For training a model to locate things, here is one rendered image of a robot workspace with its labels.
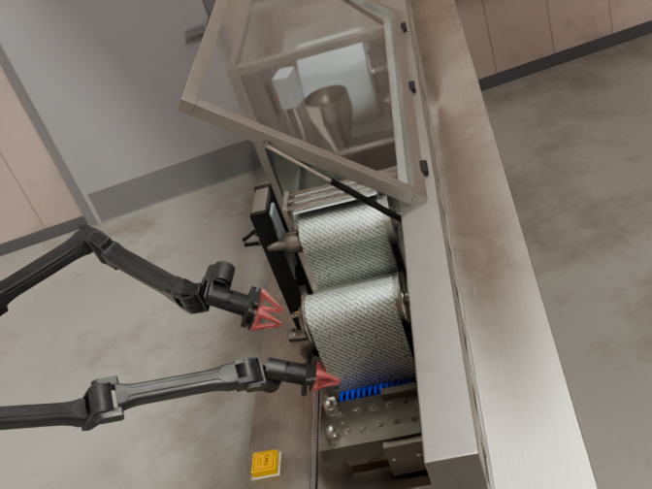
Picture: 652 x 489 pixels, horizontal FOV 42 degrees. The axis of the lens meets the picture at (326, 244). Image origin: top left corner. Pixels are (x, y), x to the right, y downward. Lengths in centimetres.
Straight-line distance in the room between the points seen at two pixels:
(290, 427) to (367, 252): 56
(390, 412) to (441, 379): 86
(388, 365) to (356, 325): 16
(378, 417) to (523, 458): 77
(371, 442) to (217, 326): 242
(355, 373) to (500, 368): 69
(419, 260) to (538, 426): 38
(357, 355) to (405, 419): 21
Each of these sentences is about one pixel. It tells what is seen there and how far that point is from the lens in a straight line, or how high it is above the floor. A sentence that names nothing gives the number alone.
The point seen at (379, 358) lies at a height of 112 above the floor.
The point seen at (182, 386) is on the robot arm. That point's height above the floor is 125.
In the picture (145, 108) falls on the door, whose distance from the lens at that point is 558.
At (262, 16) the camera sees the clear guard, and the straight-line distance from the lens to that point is 231.
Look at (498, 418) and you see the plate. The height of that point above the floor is 144.
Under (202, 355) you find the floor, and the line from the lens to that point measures 441.
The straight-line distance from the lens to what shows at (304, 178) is 317.
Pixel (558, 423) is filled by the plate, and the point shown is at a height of 144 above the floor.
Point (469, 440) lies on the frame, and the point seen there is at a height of 165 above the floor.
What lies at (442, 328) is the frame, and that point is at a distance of 151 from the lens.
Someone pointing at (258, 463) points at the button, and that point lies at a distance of 245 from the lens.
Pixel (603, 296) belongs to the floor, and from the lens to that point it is 403.
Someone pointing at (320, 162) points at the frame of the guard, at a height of 181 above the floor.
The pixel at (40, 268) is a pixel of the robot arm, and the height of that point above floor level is 148.
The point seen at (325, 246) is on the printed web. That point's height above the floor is 135.
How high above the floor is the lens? 265
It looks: 33 degrees down
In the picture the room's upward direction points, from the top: 20 degrees counter-clockwise
